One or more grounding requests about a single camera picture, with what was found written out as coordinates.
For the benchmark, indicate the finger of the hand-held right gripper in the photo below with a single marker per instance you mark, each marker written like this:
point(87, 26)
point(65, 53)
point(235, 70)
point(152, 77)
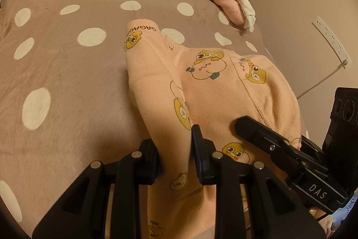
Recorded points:
point(260, 134)
point(311, 146)

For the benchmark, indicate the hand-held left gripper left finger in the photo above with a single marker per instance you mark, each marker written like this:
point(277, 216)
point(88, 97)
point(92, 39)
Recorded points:
point(152, 160)

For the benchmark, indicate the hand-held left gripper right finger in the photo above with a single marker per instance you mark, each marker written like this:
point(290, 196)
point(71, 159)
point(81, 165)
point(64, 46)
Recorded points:
point(199, 163)

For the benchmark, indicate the peach cartoon print pants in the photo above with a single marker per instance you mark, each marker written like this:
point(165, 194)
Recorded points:
point(218, 87)

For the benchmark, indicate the light blue printed cloth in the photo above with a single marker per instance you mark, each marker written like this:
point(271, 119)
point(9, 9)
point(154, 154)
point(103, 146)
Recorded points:
point(342, 213)

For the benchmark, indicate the white power strip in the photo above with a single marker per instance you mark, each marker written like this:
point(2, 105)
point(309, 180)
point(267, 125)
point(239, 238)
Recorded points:
point(332, 40)

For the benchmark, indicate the mauve polka dot blanket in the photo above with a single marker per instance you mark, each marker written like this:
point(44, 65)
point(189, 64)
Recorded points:
point(84, 73)

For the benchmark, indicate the pink rolled garment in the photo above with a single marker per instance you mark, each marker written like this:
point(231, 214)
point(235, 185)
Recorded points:
point(228, 2)

